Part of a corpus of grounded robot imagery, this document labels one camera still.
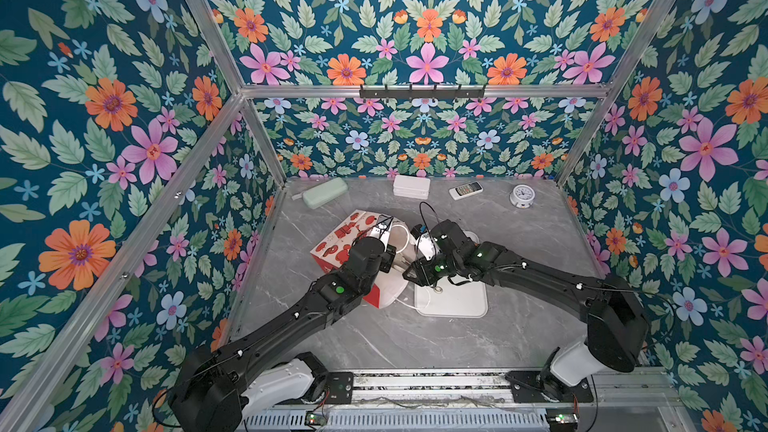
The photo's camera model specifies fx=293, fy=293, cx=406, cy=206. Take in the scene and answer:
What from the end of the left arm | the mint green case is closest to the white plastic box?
the mint green case

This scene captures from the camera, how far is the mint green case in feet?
3.70

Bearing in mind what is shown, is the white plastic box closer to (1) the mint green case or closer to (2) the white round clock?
(1) the mint green case

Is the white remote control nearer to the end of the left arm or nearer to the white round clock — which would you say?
the white round clock

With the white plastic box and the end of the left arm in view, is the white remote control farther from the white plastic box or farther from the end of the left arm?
the end of the left arm

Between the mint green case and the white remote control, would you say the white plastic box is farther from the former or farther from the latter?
the mint green case

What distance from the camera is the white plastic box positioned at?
1148 mm

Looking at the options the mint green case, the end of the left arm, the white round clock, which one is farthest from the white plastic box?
the end of the left arm

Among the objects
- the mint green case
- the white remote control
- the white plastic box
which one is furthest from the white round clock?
the mint green case

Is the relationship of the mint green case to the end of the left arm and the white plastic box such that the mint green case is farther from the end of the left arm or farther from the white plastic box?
the end of the left arm

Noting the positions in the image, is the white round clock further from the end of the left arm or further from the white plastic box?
the end of the left arm

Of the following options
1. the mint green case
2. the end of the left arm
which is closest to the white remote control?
the mint green case

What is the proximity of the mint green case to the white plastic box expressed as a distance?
204mm

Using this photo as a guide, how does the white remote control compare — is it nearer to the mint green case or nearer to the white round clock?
the white round clock

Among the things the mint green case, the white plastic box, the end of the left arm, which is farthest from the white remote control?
the end of the left arm
